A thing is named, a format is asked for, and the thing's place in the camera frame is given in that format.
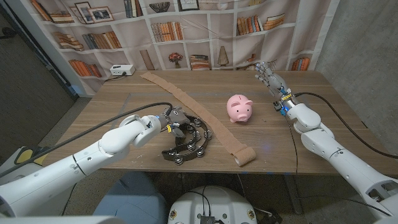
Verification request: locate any black power strip cable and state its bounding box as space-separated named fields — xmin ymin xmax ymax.
xmin=104 ymin=72 xmax=127 ymax=83

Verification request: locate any grey metal table leg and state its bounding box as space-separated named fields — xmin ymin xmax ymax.
xmin=284 ymin=174 xmax=303 ymax=215

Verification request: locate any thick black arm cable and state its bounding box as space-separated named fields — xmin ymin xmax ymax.
xmin=294 ymin=91 xmax=398 ymax=159
xmin=0 ymin=101 xmax=174 ymax=179

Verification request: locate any white power strip box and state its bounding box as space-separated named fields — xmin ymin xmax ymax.
xmin=109 ymin=64 xmax=136 ymax=77

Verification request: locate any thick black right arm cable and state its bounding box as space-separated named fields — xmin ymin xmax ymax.
xmin=294 ymin=91 xmax=398 ymax=159

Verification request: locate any pink plastic piggy bank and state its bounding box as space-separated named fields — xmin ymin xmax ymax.
xmin=226 ymin=94 xmax=254 ymax=123

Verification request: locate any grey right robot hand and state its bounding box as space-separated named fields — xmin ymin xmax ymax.
xmin=254 ymin=61 xmax=295 ymax=109

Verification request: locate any yellow black foot pedal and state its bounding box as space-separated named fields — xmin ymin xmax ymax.
xmin=14 ymin=147 xmax=50 ymax=166

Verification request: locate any black half-moon tambourine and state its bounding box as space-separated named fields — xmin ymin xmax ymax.
xmin=161 ymin=114 xmax=214 ymax=166

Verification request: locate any tan adhesive wrap roll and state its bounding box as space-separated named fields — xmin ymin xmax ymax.
xmin=139 ymin=72 xmax=257 ymax=167

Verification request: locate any printed bookshelf backdrop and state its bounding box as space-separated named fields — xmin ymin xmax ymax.
xmin=29 ymin=0 xmax=341 ymax=96

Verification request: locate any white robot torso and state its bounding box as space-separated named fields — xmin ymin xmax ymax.
xmin=167 ymin=185 xmax=258 ymax=224

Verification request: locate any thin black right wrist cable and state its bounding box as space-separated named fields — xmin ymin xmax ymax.
xmin=284 ymin=114 xmax=393 ymax=217

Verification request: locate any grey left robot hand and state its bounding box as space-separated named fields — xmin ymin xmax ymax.
xmin=161 ymin=106 xmax=192 ymax=139

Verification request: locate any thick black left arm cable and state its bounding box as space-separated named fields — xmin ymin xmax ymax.
xmin=0 ymin=101 xmax=174 ymax=179

